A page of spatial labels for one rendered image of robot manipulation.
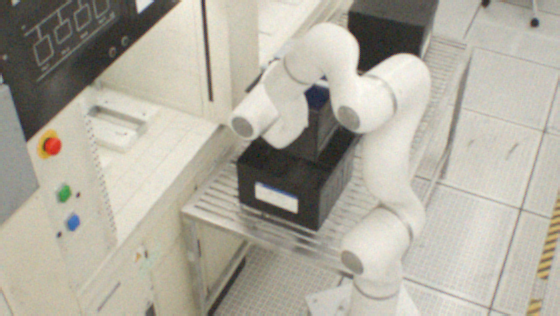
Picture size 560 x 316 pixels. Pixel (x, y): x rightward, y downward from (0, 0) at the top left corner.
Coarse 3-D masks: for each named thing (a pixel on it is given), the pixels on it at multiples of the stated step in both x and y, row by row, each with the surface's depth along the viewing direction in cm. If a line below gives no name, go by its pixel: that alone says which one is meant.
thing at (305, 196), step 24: (336, 144) 223; (240, 168) 208; (264, 168) 229; (288, 168) 229; (312, 168) 229; (336, 168) 207; (240, 192) 215; (264, 192) 210; (288, 192) 205; (312, 192) 200; (336, 192) 215; (288, 216) 212; (312, 216) 207
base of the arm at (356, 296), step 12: (348, 300) 191; (360, 300) 174; (372, 300) 171; (384, 300) 171; (396, 300) 175; (336, 312) 189; (348, 312) 188; (360, 312) 176; (372, 312) 174; (384, 312) 174; (396, 312) 189
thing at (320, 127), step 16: (288, 48) 191; (256, 80) 197; (320, 80) 193; (320, 112) 186; (304, 128) 191; (320, 128) 191; (336, 128) 204; (304, 144) 195; (320, 144) 195; (304, 160) 200
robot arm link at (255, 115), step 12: (252, 96) 173; (264, 96) 173; (240, 108) 169; (252, 108) 169; (264, 108) 171; (240, 120) 169; (252, 120) 168; (264, 120) 170; (276, 120) 172; (240, 132) 171; (252, 132) 170; (264, 132) 173
